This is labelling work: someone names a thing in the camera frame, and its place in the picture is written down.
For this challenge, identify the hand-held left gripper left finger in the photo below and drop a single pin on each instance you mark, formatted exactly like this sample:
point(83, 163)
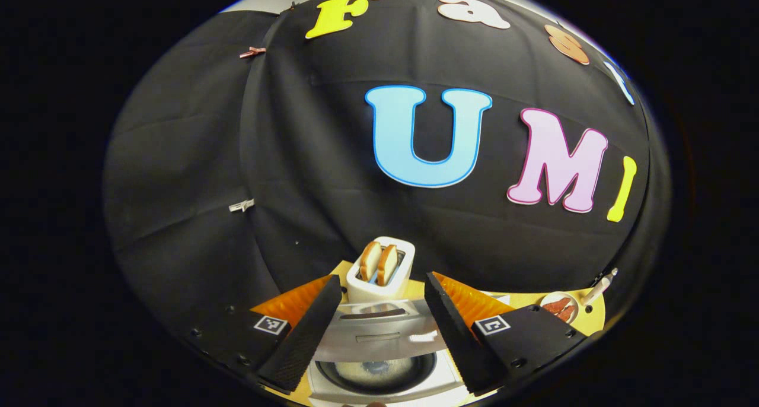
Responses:
point(308, 330)

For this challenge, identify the white toaster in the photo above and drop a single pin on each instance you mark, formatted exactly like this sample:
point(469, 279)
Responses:
point(403, 264)

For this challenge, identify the pink clothes peg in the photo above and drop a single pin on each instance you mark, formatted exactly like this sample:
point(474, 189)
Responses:
point(252, 52)

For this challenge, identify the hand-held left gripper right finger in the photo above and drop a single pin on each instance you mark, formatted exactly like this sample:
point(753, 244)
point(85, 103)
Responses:
point(450, 330)

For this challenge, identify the brown sausage piece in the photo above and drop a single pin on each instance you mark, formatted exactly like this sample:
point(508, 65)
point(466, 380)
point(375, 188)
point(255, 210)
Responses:
point(567, 313)
point(556, 305)

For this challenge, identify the small clear bottle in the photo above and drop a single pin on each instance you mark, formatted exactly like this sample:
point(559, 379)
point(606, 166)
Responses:
point(598, 288)

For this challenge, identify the toast bread slice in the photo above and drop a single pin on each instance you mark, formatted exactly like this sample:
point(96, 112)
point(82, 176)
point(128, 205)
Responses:
point(370, 260)
point(388, 264)

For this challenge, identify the white rice cooker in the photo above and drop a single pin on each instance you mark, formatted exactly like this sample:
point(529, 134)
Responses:
point(379, 336)

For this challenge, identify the white oval plate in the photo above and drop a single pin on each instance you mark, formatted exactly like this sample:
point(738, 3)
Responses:
point(548, 317)

